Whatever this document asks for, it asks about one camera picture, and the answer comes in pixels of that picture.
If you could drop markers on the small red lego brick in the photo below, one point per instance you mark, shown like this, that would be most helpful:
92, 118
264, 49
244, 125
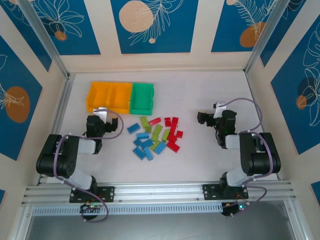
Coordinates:
179, 134

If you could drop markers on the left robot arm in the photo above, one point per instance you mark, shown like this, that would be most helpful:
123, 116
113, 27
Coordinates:
55, 160

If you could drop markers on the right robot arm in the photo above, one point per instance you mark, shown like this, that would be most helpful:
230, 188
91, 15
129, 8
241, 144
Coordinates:
260, 160

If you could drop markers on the yellow plastic bin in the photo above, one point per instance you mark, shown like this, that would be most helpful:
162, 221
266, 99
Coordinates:
121, 97
97, 96

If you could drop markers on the green plastic bin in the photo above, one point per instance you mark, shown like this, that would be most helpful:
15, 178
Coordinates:
142, 97

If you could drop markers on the small lime green lego brick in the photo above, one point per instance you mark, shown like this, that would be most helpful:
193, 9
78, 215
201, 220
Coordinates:
154, 136

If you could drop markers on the controller board with LED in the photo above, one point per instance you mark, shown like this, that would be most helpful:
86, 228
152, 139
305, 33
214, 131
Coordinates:
236, 208
91, 208

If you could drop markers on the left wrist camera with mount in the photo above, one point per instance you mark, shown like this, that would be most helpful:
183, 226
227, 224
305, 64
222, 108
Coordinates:
100, 112

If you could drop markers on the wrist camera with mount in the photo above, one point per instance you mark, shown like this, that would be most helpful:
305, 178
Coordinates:
220, 107
100, 112

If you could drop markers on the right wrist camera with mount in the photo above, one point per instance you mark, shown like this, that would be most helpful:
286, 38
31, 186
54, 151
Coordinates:
220, 107

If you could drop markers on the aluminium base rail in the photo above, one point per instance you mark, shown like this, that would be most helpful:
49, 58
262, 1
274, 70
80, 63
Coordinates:
160, 192

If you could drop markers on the aluminium frame post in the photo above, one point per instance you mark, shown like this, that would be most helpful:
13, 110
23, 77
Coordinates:
265, 37
45, 37

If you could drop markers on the aluminium frame leg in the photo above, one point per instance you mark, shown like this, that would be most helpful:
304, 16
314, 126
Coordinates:
295, 220
20, 222

